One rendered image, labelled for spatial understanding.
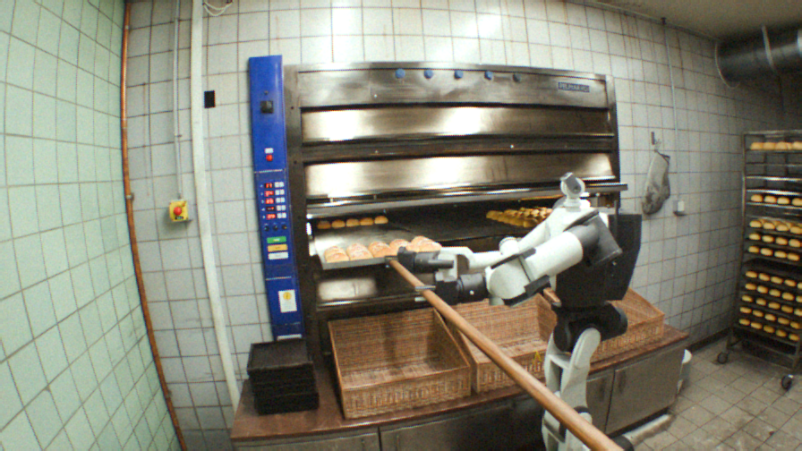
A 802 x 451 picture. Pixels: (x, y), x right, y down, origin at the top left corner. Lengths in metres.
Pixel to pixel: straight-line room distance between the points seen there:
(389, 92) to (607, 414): 2.03
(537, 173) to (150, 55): 2.10
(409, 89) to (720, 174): 2.58
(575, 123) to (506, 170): 0.54
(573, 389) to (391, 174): 1.26
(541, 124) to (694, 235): 1.61
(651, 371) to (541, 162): 1.34
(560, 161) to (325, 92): 1.34
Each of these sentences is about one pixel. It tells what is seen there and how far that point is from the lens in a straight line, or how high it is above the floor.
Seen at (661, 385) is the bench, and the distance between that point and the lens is 2.61.
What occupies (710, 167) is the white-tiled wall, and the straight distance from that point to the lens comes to 3.50.
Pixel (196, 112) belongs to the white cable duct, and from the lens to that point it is 2.03.
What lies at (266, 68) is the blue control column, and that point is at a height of 2.09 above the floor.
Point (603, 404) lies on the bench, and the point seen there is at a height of 0.34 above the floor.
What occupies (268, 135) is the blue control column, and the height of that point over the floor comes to 1.76.
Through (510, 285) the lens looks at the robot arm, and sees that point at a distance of 1.02.
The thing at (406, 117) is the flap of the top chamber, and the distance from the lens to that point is 2.05.
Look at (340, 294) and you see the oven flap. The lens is 2.03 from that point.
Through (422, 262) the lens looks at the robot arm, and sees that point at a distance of 1.59.
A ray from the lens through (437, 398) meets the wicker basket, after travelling 1.80.
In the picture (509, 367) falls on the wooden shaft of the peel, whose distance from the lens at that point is 0.80.
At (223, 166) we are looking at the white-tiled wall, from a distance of 2.00.
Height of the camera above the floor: 1.56
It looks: 8 degrees down
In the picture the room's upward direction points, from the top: 4 degrees counter-clockwise
